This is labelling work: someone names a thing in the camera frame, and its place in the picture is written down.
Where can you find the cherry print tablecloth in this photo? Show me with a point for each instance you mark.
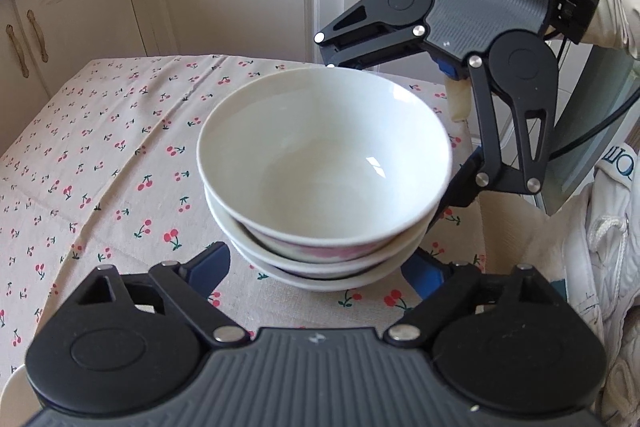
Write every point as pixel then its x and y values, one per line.
pixel 100 157

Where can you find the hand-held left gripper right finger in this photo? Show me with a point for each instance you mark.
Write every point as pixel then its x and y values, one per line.
pixel 424 274

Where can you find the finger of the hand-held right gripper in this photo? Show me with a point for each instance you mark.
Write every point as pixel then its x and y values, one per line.
pixel 385 43
pixel 464 187

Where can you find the white bowl pink print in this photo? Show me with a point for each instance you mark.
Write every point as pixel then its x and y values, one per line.
pixel 300 147

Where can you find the person's right hand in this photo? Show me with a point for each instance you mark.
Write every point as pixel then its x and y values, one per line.
pixel 459 99

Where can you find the person's right forearm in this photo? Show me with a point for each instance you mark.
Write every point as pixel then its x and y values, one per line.
pixel 615 2

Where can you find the plain white bowl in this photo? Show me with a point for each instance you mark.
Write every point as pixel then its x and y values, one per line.
pixel 320 284
pixel 222 218

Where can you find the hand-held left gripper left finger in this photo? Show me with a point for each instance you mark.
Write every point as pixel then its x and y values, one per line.
pixel 210 268

